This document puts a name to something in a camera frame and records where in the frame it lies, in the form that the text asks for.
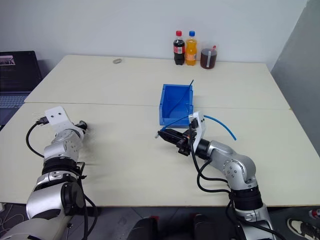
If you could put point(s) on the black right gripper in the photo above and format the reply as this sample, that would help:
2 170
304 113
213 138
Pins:
184 144

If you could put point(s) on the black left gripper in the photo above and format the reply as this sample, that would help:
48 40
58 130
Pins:
81 124

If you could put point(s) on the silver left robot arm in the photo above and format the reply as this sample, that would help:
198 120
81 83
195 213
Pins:
50 200

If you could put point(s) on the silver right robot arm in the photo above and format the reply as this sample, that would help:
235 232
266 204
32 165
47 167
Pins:
237 167

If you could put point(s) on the blue plastic bin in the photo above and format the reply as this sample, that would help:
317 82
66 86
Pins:
176 96

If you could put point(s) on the dark laptop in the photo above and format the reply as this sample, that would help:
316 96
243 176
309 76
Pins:
18 72

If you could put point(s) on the cola bottle red cap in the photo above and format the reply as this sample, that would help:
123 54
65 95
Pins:
179 51

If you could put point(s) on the jar of dark liquid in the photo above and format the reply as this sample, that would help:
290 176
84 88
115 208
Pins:
208 58

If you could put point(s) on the orange soda bottle blue cap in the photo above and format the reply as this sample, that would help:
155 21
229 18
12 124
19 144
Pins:
191 51

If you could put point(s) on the dark rounded shape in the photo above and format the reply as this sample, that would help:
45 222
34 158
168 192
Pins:
145 228
203 226

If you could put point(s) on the black and white shoe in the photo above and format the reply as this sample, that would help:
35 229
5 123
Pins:
301 228

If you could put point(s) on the red and white shoe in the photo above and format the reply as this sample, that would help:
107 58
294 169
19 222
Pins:
314 213

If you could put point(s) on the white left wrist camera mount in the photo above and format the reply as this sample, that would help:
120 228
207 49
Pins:
58 117

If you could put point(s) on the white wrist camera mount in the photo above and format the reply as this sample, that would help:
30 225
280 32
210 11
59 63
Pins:
199 127
58 117

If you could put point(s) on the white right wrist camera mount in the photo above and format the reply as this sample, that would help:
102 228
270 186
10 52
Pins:
199 127

